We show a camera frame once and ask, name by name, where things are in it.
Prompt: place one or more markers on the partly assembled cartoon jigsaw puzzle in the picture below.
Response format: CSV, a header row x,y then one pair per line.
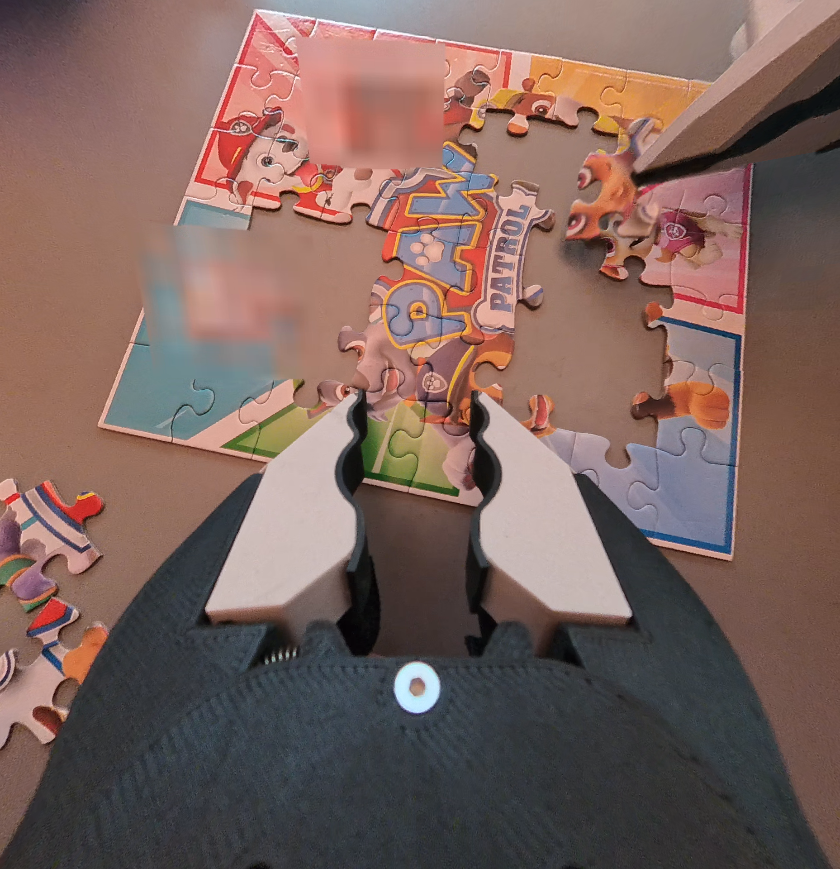
x,y
426,271

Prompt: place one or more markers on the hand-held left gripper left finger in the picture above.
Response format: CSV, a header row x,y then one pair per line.
x,y
291,543

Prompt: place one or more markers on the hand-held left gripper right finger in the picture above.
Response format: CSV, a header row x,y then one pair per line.
x,y
549,543

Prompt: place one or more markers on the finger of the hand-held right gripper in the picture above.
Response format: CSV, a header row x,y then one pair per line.
x,y
766,88

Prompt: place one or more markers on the orange dog eyes puzzle piece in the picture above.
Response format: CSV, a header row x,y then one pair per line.
x,y
596,197

